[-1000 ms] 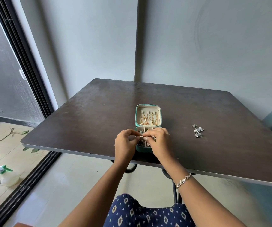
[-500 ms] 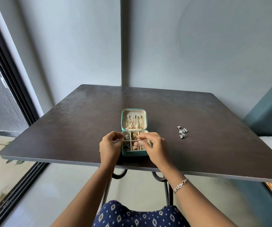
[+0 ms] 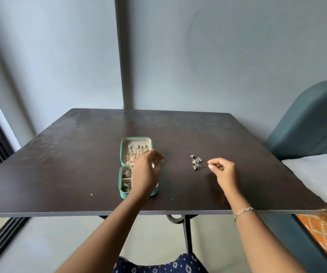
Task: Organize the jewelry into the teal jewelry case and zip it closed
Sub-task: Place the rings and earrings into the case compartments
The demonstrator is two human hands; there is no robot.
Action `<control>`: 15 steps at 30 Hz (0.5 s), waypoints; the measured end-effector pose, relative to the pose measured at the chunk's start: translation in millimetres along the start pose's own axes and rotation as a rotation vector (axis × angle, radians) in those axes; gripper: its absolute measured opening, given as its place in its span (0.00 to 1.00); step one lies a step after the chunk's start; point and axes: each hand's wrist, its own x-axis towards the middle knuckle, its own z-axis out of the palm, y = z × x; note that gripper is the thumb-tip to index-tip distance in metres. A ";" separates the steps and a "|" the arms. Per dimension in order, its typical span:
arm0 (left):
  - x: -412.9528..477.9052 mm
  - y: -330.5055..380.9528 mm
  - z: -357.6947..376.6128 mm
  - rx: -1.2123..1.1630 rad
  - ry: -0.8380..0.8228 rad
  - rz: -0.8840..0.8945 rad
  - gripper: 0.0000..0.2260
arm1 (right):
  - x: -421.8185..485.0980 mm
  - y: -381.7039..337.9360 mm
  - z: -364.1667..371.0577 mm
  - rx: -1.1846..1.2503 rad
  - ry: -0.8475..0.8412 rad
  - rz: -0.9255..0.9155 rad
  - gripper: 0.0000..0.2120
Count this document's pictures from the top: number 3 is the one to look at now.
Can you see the person's left hand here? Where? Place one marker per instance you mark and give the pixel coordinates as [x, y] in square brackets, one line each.
[144, 174]

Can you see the person's right hand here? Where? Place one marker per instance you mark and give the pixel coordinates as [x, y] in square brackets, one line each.
[228, 174]

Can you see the person's right thumb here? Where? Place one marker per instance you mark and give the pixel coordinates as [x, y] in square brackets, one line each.
[216, 167]

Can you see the person's left fingers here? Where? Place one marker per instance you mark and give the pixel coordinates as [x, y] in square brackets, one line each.
[156, 156]

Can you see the person's right forearm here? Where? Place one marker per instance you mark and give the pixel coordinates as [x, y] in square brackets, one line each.
[260, 238]

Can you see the person's left forearm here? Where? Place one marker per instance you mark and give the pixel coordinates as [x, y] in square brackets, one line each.
[106, 235]

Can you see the silver jhumka earring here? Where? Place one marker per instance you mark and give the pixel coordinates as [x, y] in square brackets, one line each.
[198, 160]
[196, 167]

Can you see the gold earrings in lid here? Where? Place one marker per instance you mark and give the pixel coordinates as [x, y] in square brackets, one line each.
[132, 156]

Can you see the teal jewelry box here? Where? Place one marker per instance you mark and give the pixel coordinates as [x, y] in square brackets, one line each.
[125, 147]

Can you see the silver earring in compartment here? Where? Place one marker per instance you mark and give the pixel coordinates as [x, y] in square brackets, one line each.
[127, 173]
[126, 186]

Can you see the black metal table legs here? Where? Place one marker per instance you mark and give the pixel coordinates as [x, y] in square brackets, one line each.
[186, 233]

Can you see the teal padded bed headboard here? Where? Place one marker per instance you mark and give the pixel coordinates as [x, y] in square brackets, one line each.
[308, 119]

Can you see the white mattress sheet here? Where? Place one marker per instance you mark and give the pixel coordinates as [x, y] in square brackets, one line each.
[322, 176]

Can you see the navy patterned clothing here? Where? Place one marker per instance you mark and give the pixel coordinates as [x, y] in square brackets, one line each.
[163, 265]

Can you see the teal bed frame side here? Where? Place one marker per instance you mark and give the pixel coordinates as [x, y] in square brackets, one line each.
[288, 241]

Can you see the dark vertical wall trim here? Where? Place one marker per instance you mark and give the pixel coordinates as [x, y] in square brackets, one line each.
[123, 53]

